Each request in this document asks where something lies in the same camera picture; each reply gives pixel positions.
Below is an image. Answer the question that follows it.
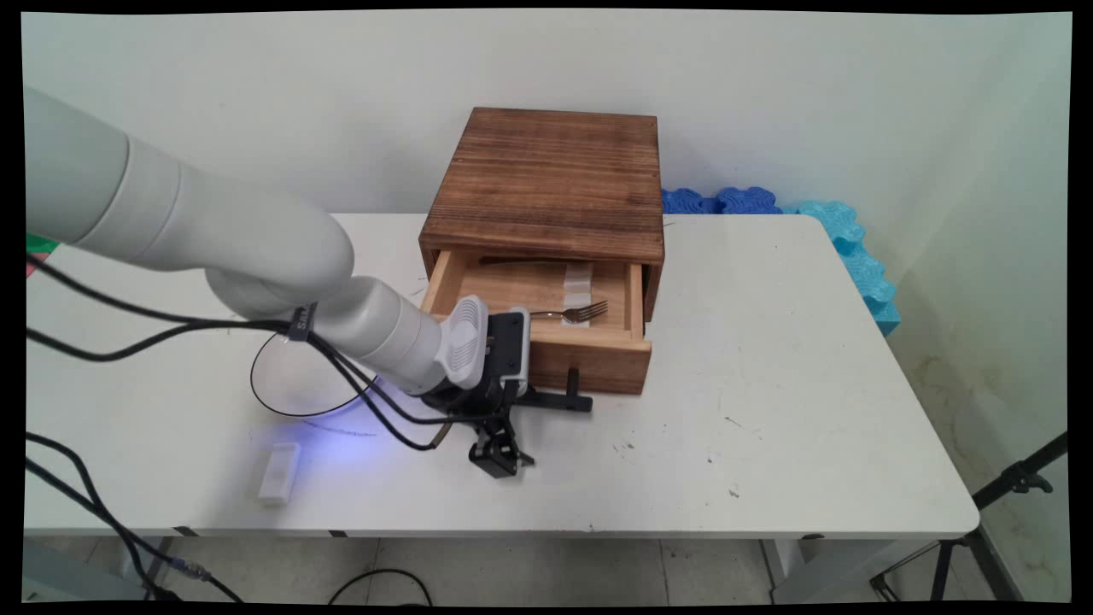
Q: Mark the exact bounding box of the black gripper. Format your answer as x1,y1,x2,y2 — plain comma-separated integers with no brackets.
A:
420,376,537,479

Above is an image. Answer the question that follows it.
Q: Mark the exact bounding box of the black bar drawer handle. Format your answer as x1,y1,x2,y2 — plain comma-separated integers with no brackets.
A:
519,367,594,414

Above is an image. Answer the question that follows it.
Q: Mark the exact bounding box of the light wooden drawer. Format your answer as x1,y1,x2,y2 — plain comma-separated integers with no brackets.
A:
420,249,654,396

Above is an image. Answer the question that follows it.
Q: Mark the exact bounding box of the silver metal fork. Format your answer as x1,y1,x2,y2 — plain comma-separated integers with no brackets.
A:
525,299,610,325

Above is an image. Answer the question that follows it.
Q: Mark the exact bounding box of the white ribbed plastic block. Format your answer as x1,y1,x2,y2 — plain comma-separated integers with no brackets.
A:
564,261,596,310
256,442,302,505

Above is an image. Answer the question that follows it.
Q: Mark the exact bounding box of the dark wooden cabinet box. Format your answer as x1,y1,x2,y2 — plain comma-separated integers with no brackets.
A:
418,107,667,324

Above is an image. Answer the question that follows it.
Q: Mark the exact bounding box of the dark blue foam piece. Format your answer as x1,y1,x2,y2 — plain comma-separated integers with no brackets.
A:
662,188,720,215
716,186,783,215

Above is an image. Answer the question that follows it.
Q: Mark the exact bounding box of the white table leg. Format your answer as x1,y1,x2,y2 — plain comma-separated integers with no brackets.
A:
760,536,940,604

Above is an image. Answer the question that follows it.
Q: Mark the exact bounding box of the cyan foam strip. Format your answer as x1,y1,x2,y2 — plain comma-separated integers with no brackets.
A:
781,200,903,337

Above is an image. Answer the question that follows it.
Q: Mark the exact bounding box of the green and red sheet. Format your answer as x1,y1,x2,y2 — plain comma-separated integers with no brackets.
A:
26,232,62,278

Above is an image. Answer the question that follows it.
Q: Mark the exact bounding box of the black tripod stand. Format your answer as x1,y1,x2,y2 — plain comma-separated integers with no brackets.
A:
869,431,1068,603

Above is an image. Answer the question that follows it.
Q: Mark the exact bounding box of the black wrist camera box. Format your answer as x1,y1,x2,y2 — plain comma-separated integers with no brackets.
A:
487,310,532,399

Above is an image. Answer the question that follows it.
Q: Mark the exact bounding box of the black curved floor cable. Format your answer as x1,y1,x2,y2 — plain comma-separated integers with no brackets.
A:
328,568,434,606

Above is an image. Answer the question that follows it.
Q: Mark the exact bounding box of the thin black looped cable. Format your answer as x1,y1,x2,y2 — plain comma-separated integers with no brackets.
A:
249,331,381,419

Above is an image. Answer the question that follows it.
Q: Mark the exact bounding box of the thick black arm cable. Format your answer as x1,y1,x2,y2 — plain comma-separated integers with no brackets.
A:
26,255,449,452
26,319,445,426

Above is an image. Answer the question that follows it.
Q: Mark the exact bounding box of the black cable with connector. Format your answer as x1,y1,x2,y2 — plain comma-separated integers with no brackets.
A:
26,431,246,604

